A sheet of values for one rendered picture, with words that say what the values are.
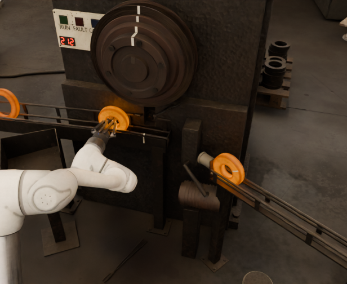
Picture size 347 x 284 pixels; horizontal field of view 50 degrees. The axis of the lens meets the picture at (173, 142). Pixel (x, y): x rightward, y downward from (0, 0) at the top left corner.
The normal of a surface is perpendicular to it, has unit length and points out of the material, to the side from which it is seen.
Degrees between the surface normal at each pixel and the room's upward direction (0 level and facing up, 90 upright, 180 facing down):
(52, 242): 0
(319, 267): 0
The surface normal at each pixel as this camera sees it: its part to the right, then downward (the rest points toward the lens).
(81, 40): -0.26, 0.60
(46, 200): 0.23, 0.11
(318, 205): 0.01, -0.78
